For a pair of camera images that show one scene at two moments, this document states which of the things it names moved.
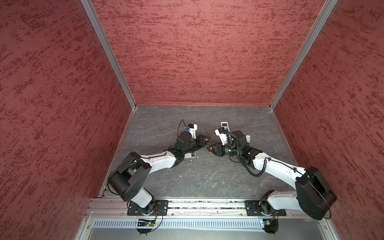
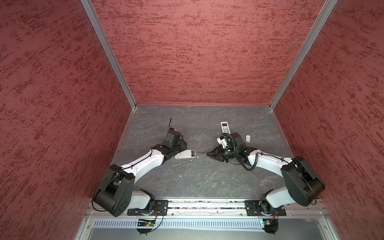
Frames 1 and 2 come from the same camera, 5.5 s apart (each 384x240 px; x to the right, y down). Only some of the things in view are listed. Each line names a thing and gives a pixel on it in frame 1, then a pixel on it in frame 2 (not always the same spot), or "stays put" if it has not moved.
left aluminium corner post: (92, 13) stays put
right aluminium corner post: (324, 14) stays put
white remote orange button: (192, 155) stays put
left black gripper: (201, 142) -> (183, 146)
